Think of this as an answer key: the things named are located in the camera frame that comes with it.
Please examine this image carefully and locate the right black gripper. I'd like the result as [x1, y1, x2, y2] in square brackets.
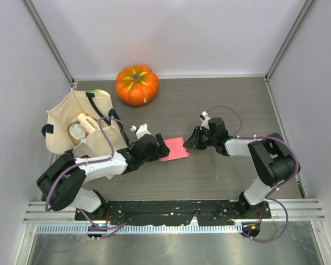
[184, 126, 217, 150]

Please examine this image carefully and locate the pink paper box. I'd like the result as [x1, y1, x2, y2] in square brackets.
[159, 137, 190, 162]

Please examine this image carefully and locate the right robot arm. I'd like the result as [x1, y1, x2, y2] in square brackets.
[183, 116, 300, 218]

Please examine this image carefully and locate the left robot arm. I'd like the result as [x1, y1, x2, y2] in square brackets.
[36, 134, 170, 220]

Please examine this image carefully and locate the orange pumpkin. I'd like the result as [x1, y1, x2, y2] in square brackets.
[115, 65, 159, 107]

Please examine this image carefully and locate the cream lotion bottle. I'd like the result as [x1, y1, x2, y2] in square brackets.
[77, 113, 100, 135]

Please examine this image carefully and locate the beige canvas tote bag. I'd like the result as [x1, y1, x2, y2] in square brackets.
[41, 89, 129, 158]

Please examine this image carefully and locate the round labelled tub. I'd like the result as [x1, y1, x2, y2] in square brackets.
[67, 123, 88, 146]

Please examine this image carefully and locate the green white item behind bag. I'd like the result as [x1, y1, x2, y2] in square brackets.
[80, 89, 110, 100]

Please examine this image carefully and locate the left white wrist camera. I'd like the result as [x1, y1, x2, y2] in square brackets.
[136, 123, 151, 140]

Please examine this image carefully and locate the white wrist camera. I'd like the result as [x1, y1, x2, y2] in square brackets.
[199, 111, 211, 130]
[136, 123, 151, 140]

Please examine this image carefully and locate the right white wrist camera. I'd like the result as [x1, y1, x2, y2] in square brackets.
[199, 111, 211, 130]

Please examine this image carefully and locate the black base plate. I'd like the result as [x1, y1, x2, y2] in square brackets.
[86, 200, 271, 226]

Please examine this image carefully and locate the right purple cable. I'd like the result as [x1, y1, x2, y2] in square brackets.
[206, 105, 300, 243]

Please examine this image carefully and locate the white slotted cable duct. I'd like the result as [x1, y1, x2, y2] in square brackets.
[36, 223, 242, 235]

